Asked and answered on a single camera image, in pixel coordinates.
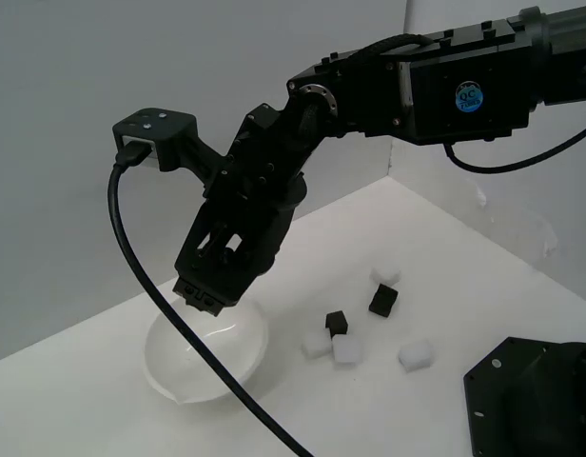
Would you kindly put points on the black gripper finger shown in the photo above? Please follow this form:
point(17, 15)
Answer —
point(188, 291)
point(211, 304)

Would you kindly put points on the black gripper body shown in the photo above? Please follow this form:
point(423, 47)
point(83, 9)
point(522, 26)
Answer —
point(255, 200)

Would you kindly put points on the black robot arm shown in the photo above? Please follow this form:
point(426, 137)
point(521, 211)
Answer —
point(464, 95)

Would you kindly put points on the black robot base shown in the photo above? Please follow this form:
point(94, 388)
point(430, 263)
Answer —
point(531, 400)

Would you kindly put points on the black foam cube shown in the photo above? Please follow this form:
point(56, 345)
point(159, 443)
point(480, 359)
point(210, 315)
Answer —
point(383, 301)
point(337, 323)

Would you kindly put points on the translucent tape strip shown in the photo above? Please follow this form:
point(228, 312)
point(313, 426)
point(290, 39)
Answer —
point(547, 238)

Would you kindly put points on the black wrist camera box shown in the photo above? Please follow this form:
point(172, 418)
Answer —
point(164, 128)

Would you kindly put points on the white bowl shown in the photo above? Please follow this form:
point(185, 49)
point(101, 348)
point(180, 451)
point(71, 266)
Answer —
point(217, 352)

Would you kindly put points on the white foam cube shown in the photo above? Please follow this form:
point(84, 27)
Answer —
point(385, 273)
point(416, 355)
point(347, 351)
point(316, 344)

